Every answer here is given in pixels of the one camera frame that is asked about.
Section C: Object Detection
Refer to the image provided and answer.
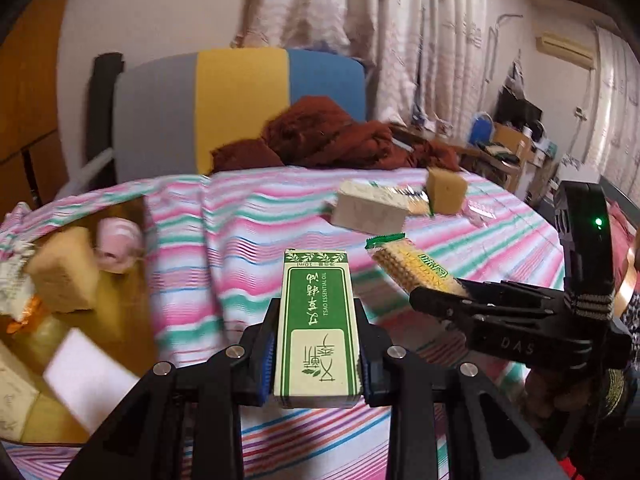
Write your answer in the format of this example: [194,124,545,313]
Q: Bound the person's right hand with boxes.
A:
[526,367,603,428]

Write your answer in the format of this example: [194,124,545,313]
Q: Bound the yellow snack packet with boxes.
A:
[403,185,432,216]

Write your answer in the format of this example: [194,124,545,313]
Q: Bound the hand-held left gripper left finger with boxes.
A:
[59,298,282,480]

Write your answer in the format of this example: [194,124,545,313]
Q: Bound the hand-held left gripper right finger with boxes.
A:
[354,299,567,480]

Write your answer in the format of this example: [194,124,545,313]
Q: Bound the yellow sponge block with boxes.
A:
[25,227,102,314]
[425,167,469,216]

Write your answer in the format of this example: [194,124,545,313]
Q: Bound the wooden wardrobe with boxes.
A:
[0,0,83,213]

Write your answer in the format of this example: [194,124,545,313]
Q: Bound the yellow biscuit packet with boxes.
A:
[364,232,472,302]

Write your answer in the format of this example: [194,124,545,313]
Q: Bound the wall air conditioner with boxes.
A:
[537,32,599,69]

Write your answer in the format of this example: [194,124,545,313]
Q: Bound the black chair frame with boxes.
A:
[86,52,126,188]

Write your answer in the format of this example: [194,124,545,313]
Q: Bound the pink rolled cloth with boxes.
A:
[95,217,146,274]

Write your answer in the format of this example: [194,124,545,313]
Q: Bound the yellow wooden tray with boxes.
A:
[0,195,157,447]

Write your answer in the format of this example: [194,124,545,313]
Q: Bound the cluttered wooden desk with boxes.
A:
[462,85,563,198]

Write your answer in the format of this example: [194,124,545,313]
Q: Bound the striped bed sheet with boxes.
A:
[0,167,576,480]

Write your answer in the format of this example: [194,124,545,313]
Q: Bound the green and white carton box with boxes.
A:
[272,248,364,409]

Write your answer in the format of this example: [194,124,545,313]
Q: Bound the white rectangular box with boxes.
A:
[330,180,417,234]

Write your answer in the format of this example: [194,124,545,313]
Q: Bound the white foam sponge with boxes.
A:
[42,327,142,434]

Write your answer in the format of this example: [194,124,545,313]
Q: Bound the beige carton box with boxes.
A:
[0,344,42,442]

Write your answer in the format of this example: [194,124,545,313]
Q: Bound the rust brown blanket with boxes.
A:
[210,95,462,172]

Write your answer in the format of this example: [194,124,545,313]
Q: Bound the floral curtain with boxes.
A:
[232,0,488,133]
[582,22,640,181]

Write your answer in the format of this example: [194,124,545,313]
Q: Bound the clear plastic wrapper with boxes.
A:
[464,197,497,224]

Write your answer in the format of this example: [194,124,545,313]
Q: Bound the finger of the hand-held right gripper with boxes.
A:
[408,287,506,325]
[456,279,570,311]

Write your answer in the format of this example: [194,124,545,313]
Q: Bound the orange wrapped item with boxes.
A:
[4,294,43,337]

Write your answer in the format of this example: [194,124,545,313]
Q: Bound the white printed packet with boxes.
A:
[0,237,41,317]

